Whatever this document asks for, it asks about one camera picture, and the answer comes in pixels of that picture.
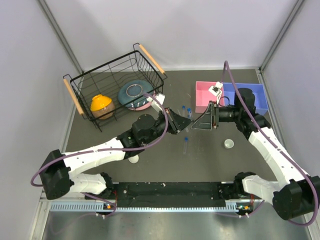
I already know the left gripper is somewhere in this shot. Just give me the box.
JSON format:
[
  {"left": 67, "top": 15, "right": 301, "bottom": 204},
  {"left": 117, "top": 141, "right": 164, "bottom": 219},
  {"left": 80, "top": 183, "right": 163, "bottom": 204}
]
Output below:
[{"left": 143, "top": 107, "right": 194, "bottom": 145}]

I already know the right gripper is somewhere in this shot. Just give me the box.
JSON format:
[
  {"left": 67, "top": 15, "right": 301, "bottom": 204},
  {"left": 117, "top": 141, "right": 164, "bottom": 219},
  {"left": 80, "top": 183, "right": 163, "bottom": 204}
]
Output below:
[{"left": 191, "top": 100, "right": 241, "bottom": 130}]

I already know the blue capped tube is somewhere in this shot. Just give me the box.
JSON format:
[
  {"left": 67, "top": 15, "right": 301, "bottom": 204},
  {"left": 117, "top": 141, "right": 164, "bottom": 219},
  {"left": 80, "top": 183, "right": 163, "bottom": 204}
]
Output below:
[
  {"left": 187, "top": 108, "right": 194, "bottom": 122},
  {"left": 182, "top": 105, "right": 187, "bottom": 117},
  {"left": 183, "top": 137, "right": 189, "bottom": 154}
]

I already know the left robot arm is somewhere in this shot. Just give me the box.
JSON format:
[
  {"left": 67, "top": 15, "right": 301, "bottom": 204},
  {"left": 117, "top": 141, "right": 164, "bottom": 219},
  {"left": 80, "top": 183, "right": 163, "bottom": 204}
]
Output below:
[{"left": 39, "top": 108, "right": 192, "bottom": 200}]

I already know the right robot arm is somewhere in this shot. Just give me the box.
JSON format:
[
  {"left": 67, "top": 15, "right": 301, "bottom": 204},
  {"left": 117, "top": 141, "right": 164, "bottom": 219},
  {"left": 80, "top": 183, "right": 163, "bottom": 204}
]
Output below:
[{"left": 191, "top": 88, "right": 320, "bottom": 220}]

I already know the pink plastic bin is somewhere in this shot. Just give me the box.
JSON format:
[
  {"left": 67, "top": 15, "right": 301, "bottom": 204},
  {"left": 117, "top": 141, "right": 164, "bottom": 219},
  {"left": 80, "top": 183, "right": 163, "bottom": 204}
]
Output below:
[{"left": 195, "top": 81, "right": 224, "bottom": 114}]

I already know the small white cup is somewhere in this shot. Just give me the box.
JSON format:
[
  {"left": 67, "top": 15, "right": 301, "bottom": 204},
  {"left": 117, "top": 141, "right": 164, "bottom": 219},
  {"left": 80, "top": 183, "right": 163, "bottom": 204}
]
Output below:
[{"left": 224, "top": 139, "right": 235, "bottom": 149}]

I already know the pink ceramic plate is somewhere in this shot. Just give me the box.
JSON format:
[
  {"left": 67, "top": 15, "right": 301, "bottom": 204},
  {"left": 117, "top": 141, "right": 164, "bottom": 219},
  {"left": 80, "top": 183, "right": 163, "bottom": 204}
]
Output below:
[{"left": 124, "top": 90, "right": 151, "bottom": 111}]

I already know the blue ceramic plate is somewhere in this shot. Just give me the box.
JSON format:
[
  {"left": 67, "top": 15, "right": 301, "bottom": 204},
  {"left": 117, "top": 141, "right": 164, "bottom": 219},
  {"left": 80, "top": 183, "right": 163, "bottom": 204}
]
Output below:
[{"left": 117, "top": 79, "right": 153, "bottom": 109}]

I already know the blue plastic bin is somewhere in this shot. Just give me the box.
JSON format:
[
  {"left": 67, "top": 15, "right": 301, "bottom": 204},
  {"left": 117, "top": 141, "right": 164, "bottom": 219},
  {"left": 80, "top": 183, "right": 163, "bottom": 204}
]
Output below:
[{"left": 223, "top": 82, "right": 269, "bottom": 116}]

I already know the white round lid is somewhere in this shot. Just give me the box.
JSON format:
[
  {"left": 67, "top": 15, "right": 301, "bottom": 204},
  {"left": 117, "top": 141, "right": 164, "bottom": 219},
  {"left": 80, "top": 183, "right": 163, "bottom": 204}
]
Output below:
[{"left": 128, "top": 155, "right": 139, "bottom": 164}]

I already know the yellow and brown bowl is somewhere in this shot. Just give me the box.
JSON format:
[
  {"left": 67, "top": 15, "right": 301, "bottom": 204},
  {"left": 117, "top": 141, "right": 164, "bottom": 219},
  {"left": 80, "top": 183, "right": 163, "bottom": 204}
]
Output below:
[{"left": 90, "top": 94, "right": 116, "bottom": 120}]

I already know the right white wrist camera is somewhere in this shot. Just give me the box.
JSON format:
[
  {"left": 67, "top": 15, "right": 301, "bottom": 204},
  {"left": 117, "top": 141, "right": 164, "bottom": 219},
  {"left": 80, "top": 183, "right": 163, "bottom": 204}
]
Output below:
[{"left": 208, "top": 81, "right": 223, "bottom": 103}]

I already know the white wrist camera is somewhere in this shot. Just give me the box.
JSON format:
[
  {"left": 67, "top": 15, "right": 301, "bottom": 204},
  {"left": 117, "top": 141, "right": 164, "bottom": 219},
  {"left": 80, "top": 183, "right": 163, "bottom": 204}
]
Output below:
[
  {"left": 208, "top": 81, "right": 223, "bottom": 103},
  {"left": 146, "top": 93, "right": 165, "bottom": 113}
]

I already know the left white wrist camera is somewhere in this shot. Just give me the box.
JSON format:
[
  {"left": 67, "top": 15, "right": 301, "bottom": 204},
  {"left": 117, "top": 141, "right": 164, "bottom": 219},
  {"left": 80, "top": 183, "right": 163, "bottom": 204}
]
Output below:
[{"left": 146, "top": 93, "right": 165, "bottom": 113}]

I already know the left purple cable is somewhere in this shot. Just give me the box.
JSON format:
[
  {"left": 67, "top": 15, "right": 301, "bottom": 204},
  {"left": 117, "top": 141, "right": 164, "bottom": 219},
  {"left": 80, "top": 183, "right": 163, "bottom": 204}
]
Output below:
[{"left": 30, "top": 92, "right": 170, "bottom": 218}]

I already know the black wire dish basket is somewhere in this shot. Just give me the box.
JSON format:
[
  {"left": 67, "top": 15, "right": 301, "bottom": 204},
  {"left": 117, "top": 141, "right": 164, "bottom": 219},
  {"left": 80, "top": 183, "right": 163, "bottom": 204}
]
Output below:
[{"left": 63, "top": 42, "right": 168, "bottom": 130}]

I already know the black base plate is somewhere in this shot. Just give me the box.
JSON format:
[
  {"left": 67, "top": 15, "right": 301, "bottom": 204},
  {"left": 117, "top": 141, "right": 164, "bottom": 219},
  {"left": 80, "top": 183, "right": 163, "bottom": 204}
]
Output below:
[{"left": 95, "top": 182, "right": 250, "bottom": 208}]

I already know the grey slotted cable duct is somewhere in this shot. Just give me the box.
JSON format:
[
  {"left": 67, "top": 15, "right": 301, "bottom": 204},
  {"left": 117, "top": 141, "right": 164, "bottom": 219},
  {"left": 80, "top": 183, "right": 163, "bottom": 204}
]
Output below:
[{"left": 50, "top": 201, "right": 253, "bottom": 213}]

